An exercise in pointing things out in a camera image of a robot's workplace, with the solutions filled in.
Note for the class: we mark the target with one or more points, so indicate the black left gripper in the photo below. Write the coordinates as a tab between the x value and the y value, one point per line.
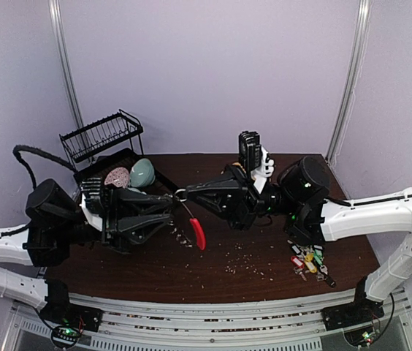
129	204

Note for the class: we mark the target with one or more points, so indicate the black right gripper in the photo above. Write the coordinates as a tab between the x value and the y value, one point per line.
241	199

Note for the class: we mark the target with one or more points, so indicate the red handled key ring holder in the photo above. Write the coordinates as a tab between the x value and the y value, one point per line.
180	197

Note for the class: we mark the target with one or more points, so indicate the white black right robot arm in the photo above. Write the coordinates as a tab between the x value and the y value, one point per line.
301	194

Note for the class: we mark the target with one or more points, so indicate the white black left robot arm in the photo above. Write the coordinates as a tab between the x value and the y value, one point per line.
56	223

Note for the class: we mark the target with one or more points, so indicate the yellow dotted plate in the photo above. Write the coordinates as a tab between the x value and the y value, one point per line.
237	164

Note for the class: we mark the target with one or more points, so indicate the pink patterned bowl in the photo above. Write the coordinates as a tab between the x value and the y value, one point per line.
118	177

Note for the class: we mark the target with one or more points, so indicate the green ceramic bowl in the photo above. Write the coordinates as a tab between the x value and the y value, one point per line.
142	174

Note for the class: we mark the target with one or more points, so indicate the black key tag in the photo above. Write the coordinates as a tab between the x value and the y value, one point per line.
296	249

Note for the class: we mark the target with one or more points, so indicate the green key tag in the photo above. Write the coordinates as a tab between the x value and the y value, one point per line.
309	257

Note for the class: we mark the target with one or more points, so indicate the yellow key tag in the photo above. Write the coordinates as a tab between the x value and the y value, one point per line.
311	267

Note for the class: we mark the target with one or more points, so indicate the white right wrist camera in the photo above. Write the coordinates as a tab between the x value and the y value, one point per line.
255	155

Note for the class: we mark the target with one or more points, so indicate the black wire dish rack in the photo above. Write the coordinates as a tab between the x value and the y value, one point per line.
103	145

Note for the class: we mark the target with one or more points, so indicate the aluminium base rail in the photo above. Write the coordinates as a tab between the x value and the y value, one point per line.
292	324

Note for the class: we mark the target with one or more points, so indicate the left aluminium frame post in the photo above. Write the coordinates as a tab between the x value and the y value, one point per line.
58	30

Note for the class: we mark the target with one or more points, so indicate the aluminium frame post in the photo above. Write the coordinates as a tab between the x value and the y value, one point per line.
354	69
58	30

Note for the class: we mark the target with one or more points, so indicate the right aluminium frame post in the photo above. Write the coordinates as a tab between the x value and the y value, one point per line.
354	69

